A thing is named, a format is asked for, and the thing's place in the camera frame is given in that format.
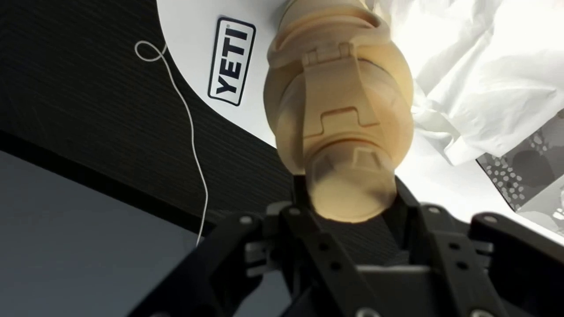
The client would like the white crumpled cloth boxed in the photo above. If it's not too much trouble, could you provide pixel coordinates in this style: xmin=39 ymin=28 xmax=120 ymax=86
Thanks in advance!
xmin=367 ymin=0 xmax=564 ymax=167

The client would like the tan insulated bottle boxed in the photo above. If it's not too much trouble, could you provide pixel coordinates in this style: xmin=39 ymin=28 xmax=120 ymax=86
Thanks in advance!
xmin=276 ymin=0 xmax=387 ymax=45

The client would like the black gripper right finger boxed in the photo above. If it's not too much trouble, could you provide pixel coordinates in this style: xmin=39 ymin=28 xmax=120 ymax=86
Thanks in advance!
xmin=390 ymin=174 xmax=564 ymax=317

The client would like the thin white cord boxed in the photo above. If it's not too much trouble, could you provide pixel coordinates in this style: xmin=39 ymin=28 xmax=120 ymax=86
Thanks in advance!
xmin=133 ymin=38 xmax=212 ymax=246

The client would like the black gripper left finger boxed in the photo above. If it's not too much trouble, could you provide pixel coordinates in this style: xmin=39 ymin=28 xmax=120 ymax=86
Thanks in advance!
xmin=126 ymin=200 xmax=385 ymax=317

